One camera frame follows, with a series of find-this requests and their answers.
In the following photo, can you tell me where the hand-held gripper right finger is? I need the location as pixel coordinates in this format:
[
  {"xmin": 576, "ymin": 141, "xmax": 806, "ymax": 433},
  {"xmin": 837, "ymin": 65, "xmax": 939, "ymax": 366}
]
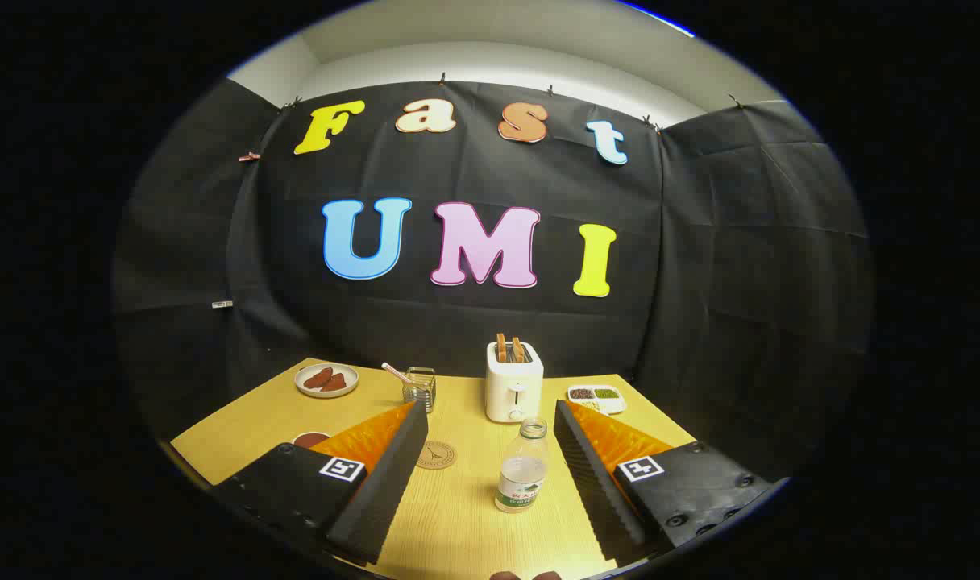
[{"xmin": 553, "ymin": 399, "xmax": 785, "ymax": 569}]

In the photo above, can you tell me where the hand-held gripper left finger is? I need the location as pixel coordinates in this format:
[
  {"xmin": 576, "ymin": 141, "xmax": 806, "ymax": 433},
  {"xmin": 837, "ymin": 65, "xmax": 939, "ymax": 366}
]
[{"xmin": 210, "ymin": 399, "xmax": 430, "ymax": 566}]

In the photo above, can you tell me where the round cork coaster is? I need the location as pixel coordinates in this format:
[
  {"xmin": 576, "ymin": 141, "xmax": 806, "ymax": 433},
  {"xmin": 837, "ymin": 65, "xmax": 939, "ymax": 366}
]
[{"xmin": 415, "ymin": 441, "xmax": 457, "ymax": 470}]

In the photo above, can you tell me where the clear plastic juice bottle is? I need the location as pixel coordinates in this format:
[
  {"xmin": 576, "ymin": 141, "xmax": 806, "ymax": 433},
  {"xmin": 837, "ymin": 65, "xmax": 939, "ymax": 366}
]
[{"xmin": 494, "ymin": 417, "xmax": 550, "ymax": 514}]

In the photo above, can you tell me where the white divided dish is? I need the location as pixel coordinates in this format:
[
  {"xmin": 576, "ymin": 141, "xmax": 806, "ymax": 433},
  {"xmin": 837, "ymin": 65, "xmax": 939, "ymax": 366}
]
[{"xmin": 567, "ymin": 384, "xmax": 626, "ymax": 416}]

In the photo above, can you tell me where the wooden table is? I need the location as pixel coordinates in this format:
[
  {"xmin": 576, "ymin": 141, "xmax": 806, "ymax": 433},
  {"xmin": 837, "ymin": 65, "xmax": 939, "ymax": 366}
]
[{"xmin": 170, "ymin": 358, "xmax": 698, "ymax": 580}]

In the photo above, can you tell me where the white toaster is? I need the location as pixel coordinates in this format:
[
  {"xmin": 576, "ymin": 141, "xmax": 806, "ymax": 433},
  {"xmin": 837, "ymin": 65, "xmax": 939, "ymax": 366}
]
[{"xmin": 485, "ymin": 341, "xmax": 545, "ymax": 424}]

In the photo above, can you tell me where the white round plate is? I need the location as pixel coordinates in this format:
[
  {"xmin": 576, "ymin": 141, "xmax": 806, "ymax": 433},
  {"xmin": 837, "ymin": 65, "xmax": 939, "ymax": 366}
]
[{"xmin": 294, "ymin": 362, "xmax": 360, "ymax": 400}]

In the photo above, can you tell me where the metal wire holder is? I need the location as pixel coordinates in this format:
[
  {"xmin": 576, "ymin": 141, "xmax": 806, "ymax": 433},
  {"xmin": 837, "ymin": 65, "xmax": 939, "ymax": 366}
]
[{"xmin": 401, "ymin": 367, "xmax": 438, "ymax": 413}]

